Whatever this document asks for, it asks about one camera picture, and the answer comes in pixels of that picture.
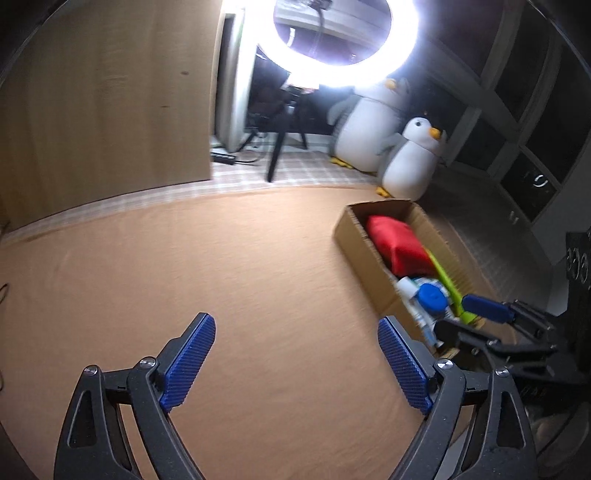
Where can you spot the blue round case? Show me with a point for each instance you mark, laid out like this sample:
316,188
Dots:
432,299

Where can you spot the black camera box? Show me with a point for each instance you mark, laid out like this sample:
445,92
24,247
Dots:
578,303

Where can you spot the patterned tissue pack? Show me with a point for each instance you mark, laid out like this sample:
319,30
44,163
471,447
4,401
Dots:
426,322

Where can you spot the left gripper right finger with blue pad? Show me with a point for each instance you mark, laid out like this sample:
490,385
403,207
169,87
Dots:
499,442

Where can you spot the small white bottle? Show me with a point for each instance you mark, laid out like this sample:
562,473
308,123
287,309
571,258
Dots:
408,291

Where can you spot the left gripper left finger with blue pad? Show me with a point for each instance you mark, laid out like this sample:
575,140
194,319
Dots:
93,443

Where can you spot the small penguin plush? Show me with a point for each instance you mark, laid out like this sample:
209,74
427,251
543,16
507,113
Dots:
409,160

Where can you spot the ring light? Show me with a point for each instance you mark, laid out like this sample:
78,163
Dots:
336,44

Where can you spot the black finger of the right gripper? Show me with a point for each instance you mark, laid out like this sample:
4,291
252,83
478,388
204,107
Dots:
457,335

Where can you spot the black power strip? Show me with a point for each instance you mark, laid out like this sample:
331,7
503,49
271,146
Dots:
222,158

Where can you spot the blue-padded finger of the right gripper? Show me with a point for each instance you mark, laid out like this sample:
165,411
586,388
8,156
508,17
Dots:
521,316

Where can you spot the wooden wardrobe panel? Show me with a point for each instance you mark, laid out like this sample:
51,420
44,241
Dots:
108,98

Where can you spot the cardboard box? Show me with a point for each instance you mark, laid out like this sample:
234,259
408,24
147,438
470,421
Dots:
434,232

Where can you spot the green tube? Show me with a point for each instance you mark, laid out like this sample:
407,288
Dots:
455,295

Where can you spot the large penguin plush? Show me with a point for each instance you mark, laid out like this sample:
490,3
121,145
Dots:
364,120

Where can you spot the red cloth pouch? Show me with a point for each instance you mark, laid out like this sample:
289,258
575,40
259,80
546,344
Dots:
400,247

